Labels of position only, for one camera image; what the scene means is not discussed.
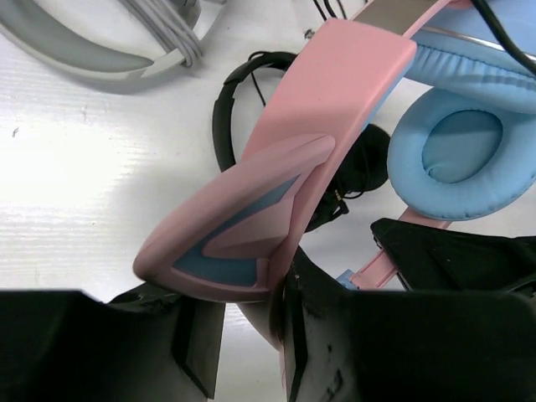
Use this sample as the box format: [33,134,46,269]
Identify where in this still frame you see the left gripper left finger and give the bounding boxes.
[1,288,225,401]

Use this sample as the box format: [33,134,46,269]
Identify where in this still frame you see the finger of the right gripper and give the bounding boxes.
[371,218,535,293]

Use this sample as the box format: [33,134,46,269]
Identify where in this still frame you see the pink blue cat-ear headphones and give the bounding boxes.
[132,0,536,378]

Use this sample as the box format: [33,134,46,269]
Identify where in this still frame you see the grey white headphones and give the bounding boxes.
[1,1,227,82]

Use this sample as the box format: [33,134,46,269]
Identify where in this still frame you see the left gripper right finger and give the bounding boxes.
[283,251,535,401]

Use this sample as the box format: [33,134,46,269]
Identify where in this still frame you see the small black headphones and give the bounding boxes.
[212,50,393,234]

